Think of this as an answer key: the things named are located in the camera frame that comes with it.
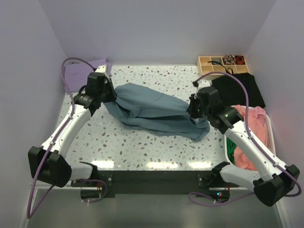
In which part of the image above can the wooden compartment tray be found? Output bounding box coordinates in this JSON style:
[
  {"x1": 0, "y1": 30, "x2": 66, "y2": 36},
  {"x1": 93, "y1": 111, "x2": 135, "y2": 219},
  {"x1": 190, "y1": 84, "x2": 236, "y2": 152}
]
[{"x1": 197, "y1": 56, "x2": 250, "y2": 80}]

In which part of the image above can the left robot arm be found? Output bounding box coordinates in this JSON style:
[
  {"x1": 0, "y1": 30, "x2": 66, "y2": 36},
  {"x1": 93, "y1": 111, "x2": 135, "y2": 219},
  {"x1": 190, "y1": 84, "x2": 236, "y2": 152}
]
[{"x1": 28, "y1": 70, "x2": 116, "y2": 187}]

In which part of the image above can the orange black scrunchie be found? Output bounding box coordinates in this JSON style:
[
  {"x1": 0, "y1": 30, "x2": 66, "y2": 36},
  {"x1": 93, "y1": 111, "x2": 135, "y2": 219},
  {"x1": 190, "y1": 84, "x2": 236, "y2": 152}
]
[{"x1": 234, "y1": 55, "x2": 246, "y2": 65}]

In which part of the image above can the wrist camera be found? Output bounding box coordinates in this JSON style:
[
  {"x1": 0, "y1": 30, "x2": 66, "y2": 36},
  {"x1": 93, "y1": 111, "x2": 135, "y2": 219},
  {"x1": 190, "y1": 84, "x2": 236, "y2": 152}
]
[
  {"x1": 192, "y1": 79, "x2": 212, "y2": 90},
  {"x1": 95, "y1": 64, "x2": 111, "y2": 77}
]

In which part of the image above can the white perforated laundry basket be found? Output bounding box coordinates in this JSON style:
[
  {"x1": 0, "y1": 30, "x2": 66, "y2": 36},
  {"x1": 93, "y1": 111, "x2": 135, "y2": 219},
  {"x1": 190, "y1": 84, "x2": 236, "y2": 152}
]
[{"x1": 225, "y1": 114, "x2": 275, "y2": 163}]

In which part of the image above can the folded purple t-shirt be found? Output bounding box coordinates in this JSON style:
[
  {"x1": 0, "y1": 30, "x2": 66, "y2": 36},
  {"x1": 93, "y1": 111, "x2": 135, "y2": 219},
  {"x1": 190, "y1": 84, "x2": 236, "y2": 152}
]
[{"x1": 64, "y1": 58, "x2": 112, "y2": 93}]

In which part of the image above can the black folded garment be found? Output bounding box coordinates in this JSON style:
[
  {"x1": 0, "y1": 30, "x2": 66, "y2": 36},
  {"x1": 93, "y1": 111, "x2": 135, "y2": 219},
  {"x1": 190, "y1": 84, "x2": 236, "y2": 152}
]
[{"x1": 211, "y1": 73, "x2": 266, "y2": 108}]

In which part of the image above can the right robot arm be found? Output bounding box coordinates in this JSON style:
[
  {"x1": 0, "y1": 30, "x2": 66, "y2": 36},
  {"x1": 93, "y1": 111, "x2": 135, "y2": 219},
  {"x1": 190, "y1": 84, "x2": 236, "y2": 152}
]
[{"x1": 187, "y1": 86, "x2": 300, "y2": 207}]

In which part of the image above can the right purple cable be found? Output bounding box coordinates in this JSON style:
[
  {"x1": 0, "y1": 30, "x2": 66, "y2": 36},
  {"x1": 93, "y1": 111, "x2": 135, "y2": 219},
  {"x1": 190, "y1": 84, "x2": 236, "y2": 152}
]
[{"x1": 188, "y1": 71, "x2": 303, "y2": 207}]

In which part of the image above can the patterned fabric scrunchie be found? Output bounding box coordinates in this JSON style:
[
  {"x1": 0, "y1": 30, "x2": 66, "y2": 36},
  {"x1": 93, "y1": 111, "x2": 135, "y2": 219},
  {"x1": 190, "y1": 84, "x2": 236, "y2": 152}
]
[{"x1": 222, "y1": 55, "x2": 235, "y2": 65}]

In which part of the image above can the pink t-shirt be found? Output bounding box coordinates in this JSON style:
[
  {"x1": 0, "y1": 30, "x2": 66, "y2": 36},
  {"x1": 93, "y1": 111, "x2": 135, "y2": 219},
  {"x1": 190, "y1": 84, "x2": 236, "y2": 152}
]
[{"x1": 234, "y1": 106, "x2": 268, "y2": 171}]

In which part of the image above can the black strap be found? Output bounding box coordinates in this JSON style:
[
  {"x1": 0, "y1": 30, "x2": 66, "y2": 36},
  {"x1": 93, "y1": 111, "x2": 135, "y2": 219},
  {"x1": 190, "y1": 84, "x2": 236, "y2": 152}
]
[{"x1": 208, "y1": 60, "x2": 235, "y2": 75}]

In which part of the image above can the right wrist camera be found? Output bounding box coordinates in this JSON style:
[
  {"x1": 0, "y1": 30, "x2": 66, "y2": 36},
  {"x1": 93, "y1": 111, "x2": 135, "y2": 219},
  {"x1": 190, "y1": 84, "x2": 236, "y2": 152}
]
[{"x1": 192, "y1": 79, "x2": 212, "y2": 90}]

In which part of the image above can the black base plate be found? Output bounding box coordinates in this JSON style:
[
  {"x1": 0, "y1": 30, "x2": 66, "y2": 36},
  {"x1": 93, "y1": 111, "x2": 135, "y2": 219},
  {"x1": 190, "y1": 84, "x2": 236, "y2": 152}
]
[{"x1": 71, "y1": 171, "x2": 236, "y2": 198}]

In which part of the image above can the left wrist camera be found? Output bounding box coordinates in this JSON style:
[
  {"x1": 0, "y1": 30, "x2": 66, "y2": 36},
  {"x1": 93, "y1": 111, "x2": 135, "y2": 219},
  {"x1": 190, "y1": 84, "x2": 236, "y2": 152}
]
[{"x1": 95, "y1": 64, "x2": 111, "y2": 77}]

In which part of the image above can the blue t-shirt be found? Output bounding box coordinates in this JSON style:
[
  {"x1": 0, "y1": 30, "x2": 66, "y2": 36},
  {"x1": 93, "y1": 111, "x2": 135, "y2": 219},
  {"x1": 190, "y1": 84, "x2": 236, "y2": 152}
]
[{"x1": 104, "y1": 83, "x2": 210, "y2": 142}]

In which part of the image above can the green garment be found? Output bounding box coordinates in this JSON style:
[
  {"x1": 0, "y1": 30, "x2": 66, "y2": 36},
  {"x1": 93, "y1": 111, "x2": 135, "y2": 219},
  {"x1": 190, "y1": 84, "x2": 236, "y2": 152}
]
[{"x1": 226, "y1": 138, "x2": 237, "y2": 164}]

